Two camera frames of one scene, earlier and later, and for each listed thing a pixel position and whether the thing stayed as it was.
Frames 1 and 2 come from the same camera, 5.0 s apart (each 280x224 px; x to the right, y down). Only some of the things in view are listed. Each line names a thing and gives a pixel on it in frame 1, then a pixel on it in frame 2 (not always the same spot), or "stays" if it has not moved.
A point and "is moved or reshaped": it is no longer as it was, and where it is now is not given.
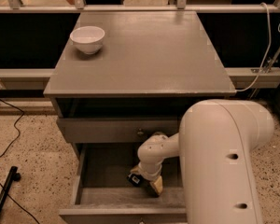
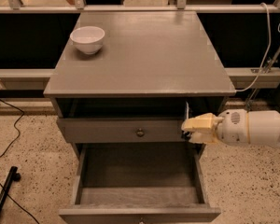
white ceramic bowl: x=89 y=38 stays
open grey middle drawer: x=103 y=193 stays
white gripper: x=149 y=174 -> x=232 y=125
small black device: x=135 y=179 is moved or reshaped
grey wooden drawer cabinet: x=152 y=66 stays
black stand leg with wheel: x=13 y=176 stays
